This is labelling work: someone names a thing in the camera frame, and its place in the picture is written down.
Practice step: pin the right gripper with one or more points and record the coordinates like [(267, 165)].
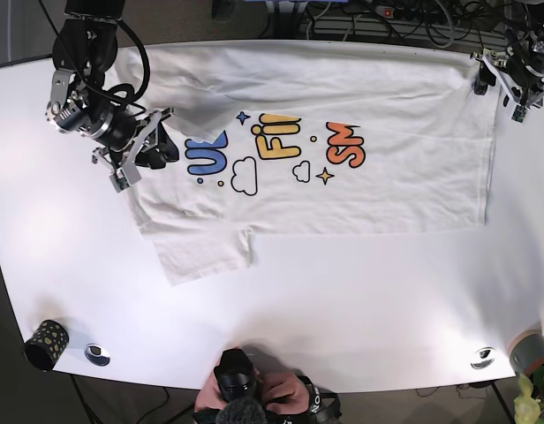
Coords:
[(116, 130)]

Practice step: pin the right silver table grommet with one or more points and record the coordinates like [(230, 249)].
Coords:
[(483, 358)]

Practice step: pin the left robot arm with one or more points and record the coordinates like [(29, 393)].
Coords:
[(525, 37)]

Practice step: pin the white colourful-text T-shirt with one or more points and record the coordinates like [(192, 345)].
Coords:
[(309, 138)]

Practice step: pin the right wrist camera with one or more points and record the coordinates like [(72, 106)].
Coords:
[(121, 179)]

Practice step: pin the green potted plant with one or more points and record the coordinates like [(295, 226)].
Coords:
[(529, 403)]

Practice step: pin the power strip red switch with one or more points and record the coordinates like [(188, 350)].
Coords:
[(403, 14)]

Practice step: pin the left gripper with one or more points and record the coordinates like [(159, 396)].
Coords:
[(520, 82)]

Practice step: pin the silver table grommet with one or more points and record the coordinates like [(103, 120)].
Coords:
[(97, 355), (483, 358)]

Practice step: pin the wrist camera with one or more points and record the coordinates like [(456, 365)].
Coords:
[(519, 113), (121, 179)]

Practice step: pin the left silver table grommet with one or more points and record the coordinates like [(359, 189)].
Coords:
[(97, 355)]

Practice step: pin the fuzzy grey microphone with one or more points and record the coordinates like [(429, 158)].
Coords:
[(245, 410)]

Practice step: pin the photographer right hand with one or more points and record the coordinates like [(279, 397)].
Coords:
[(209, 396)]

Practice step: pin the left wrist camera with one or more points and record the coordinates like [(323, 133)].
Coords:
[(519, 113)]

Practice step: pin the grey plant pot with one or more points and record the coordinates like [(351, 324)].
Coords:
[(526, 352)]

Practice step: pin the black gold-spotted cup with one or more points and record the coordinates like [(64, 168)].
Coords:
[(48, 342)]

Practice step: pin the black photo camera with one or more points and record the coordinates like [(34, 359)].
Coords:
[(236, 378)]

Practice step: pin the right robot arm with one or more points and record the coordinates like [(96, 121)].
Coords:
[(84, 50)]

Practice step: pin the photographer left hand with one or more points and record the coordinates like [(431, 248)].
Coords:
[(284, 394)]

